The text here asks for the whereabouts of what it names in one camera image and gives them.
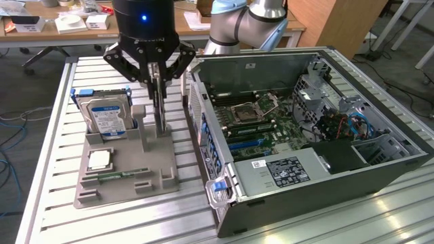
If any grey plastic parts rack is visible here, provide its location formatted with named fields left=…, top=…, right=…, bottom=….
left=72, top=103, right=180, bottom=209

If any white floor cable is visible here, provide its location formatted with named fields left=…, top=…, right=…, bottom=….
left=0, top=106, right=52, bottom=121

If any white metal table frame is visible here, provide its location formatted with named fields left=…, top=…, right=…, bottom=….
left=371, top=0, right=434, bottom=70

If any black floor power box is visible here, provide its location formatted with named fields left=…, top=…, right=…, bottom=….
left=365, top=50, right=385, bottom=62

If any green motherboard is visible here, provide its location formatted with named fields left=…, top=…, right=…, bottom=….
left=203, top=83, right=311, bottom=161

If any CPU socket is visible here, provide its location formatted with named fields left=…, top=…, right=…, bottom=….
left=230, top=103, right=265, bottom=125

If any stack of white papers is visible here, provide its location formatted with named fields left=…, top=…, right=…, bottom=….
left=184, top=11, right=211, bottom=32

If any white round-hole dispenser box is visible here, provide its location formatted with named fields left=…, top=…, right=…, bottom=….
left=55, top=14, right=90, bottom=35

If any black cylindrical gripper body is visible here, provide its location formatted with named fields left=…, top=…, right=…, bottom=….
left=112, top=0, right=183, bottom=65

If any hard disk in blue caddy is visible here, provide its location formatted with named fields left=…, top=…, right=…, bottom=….
left=70, top=86, right=136, bottom=141

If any blue floor cable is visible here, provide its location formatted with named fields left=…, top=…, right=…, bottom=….
left=0, top=121, right=27, bottom=217

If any silver CPU chip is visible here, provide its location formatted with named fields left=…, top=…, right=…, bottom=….
left=87, top=150, right=115, bottom=170

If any grey power supply unit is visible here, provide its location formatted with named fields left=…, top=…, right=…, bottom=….
left=233, top=147, right=331, bottom=198

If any green RAM stick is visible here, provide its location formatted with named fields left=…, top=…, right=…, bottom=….
left=80, top=167, right=150, bottom=181

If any blue wire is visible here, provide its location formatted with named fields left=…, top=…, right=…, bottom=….
left=349, top=111, right=375, bottom=140

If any perforated metal disk bay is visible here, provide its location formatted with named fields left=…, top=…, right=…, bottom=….
left=290, top=73, right=343, bottom=128

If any red wire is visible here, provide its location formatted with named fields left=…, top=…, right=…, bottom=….
left=334, top=114, right=353, bottom=140

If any open dark grey PC case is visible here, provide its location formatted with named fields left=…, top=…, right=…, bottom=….
left=180, top=48, right=434, bottom=239

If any brown cardboard box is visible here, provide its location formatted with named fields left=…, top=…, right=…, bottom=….
left=196, top=0, right=214, bottom=17

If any white box with black lid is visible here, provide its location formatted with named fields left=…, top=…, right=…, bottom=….
left=9, top=15, right=47, bottom=34

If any small white printed box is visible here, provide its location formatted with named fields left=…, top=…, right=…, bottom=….
left=84, top=14, right=111, bottom=30

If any metal socket cover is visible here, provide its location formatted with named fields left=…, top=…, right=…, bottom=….
left=254, top=90, right=281, bottom=110

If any black graphics card silver bracket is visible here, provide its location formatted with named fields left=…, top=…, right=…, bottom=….
left=148, top=62, right=172, bottom=138

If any blue release latch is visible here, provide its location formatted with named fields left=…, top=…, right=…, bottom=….
left=210, top=177, right=227, bottom=193

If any silver drive cage bracket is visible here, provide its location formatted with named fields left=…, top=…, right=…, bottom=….
left=351, top=133, right=411, bottom=166

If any black chair base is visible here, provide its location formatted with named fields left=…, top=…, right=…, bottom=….
left=22, top=45, right=103, bottom=76

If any blue expansion slot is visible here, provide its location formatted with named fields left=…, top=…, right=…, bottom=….
left=228, top=139, right=267, bottom=151

